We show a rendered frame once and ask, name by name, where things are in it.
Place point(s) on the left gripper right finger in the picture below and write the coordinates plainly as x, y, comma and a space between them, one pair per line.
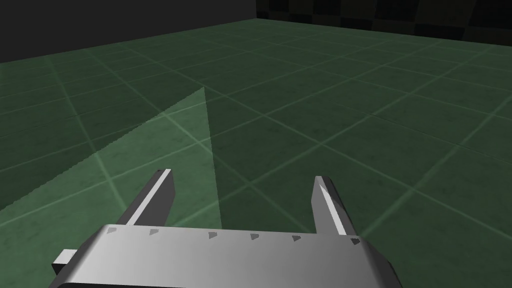
330, 210

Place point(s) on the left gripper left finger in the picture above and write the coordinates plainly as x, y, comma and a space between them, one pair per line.
154, 202

